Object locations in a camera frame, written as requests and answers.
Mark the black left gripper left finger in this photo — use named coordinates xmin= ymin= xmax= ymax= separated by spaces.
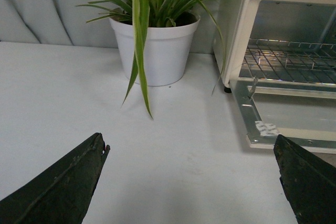
xmin=1 ymin=133 xmax=110 ymax=223

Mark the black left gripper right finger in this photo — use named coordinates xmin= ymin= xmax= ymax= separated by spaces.
xmin=274 ymin=135 xmax=335 ymax=223

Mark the white Toshiba toaster oven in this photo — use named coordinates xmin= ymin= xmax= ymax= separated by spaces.
xmin=213 ymin=0 xmax=335 ymax=154

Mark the pale grey curtain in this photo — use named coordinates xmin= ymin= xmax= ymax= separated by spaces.
xmin=0 ymin=0 xmax=224 ymax=54

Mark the white plastic flower pot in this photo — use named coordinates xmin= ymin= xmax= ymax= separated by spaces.
xmin=110 ymin=13 xmax=200 ymax=87

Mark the metal oven wire rack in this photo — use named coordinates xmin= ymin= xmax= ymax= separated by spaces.
xmin=239 ymin=39 xmax=335 ymax=86

